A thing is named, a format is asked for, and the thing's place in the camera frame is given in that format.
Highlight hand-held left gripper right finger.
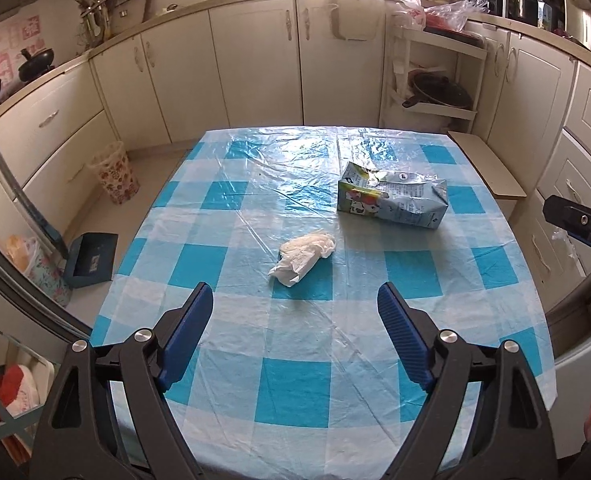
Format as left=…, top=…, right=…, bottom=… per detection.
left=377, top=281, right=559, bottom=480

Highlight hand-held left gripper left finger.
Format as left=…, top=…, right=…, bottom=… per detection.
left=35, top=281, right=215, bottom=480

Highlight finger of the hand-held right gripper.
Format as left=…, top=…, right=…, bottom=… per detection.
left=542, top=195, right=591, bottom=261

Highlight white tissue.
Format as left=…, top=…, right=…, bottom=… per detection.
left=268, top=230, right=337, bottom=288

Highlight green and blue milk carton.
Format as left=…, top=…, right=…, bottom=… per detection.
left=336, top=161, right=449, bottom=231

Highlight small clear plastic bag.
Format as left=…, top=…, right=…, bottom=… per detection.
left=553, top=230, right=581, bottom=272

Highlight wooden stool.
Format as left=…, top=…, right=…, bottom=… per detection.
left=447, top=130, right=527, bottom=201

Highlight blue checkered tablecloth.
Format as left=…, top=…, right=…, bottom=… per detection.
left=89, top=126, right=559, bottom=471

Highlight blue dustpan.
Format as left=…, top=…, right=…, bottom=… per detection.
left=65, top=232, right=119, bottom=289

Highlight floral bag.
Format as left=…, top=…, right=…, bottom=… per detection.
left=6, top=235, right=71, bottom=308

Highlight floral waste basket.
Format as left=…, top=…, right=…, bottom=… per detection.
left=86, top=141, right=141, bottom=206

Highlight red and white cloth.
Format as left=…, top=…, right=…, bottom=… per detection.
left=0, top=365, right=41, bottom=416

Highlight black pan with lid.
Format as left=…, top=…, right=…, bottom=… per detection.
left=401, top=72, right=473, bottom=111

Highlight white appliance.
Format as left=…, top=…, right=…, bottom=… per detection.
left=563, top=0, right=591, bottom=51

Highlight white shelf rack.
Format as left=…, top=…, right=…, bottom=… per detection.
left=379, top=25, right=489, bottom=131

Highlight white and red plastic bag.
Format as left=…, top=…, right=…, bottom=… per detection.
left=393, top=0, right=427, bottom=31

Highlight cream kitchen cabinets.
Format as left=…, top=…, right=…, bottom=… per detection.
left=0, top=0, right=591, bottom=321

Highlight black wok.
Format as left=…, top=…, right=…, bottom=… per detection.
left=18, top=47, right=56, bottom=83

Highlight utensil rack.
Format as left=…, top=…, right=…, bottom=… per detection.
left=78, top=0, right=113, bottom=43

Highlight pink patterned wall sticker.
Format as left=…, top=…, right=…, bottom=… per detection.
left=0, top=15, right=43, bottom=76

